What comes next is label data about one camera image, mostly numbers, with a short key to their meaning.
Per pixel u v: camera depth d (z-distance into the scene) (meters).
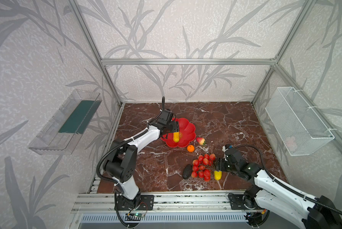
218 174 0.79
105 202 0.76
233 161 0.65
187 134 1.00
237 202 0.73
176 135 0.96
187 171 0.80
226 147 0.77
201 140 0.94
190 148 0.91
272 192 0.52
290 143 0.73
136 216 0.71
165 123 0.71
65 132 0.64
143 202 0.73
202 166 0.83
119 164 0.46
